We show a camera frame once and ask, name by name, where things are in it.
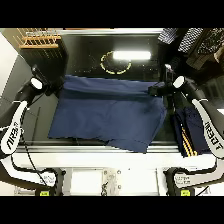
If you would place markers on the navy blue shorts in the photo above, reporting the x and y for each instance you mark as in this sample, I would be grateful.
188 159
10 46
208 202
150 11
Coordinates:
106 113

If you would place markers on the silver frame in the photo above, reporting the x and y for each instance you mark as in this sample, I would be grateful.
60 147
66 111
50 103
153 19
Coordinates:
133 160

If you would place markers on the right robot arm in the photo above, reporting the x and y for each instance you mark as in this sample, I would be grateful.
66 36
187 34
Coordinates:
208 123

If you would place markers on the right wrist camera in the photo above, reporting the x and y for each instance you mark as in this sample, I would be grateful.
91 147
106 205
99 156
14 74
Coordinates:
168 74

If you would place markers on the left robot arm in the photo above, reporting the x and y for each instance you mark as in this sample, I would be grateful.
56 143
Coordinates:
13 133

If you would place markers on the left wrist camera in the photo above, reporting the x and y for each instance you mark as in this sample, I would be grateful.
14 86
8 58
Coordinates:
36 71

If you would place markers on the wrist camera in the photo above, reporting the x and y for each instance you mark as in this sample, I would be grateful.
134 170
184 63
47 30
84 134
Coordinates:
168 74
36 71

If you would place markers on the navy garment with yellow stripes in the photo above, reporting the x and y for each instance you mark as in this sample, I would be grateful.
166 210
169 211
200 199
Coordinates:
190 133

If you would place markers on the heap of clothes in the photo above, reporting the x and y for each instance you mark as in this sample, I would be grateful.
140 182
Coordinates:
200 46

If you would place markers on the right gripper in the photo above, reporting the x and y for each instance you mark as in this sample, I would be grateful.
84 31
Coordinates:
157 90

